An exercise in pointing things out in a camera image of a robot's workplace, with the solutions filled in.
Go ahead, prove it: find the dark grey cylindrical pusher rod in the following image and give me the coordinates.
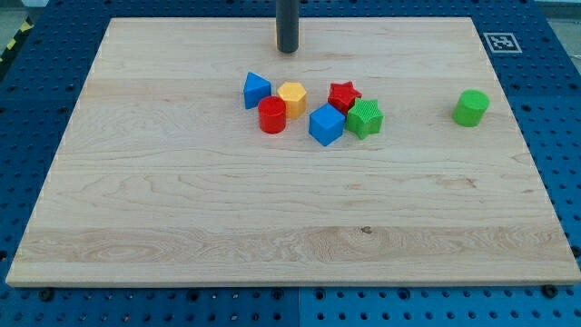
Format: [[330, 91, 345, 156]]
[[275, 0, 300, 54]]

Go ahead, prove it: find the green star block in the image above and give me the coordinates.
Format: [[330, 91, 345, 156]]
[[345, 98, 384, 140]]

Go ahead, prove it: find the red star block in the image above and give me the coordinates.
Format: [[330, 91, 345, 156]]
[[328, 81, 362, 115]]

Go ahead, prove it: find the blue triangle block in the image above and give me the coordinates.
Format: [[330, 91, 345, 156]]
[[243, 72, 271, 109]]

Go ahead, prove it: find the yellow hexagon block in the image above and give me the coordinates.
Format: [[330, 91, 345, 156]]
[[277, 82, 307, 118]]

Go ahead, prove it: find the red cylinder block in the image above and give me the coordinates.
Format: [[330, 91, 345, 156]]
[[258, 95, 286, 134]]

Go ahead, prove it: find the blue cube block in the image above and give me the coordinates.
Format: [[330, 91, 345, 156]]
[[309, 104, 345, 146]]

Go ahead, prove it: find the light wooden board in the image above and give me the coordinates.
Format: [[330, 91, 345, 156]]
[[6, 17, 580, 288]]

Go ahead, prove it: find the green cylinder block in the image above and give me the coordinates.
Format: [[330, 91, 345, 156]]
[[452, 89, 490, 127]]

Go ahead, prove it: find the white fiducial marker tag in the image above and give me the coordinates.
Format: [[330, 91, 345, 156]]
[[483, 32, 522, 54]]

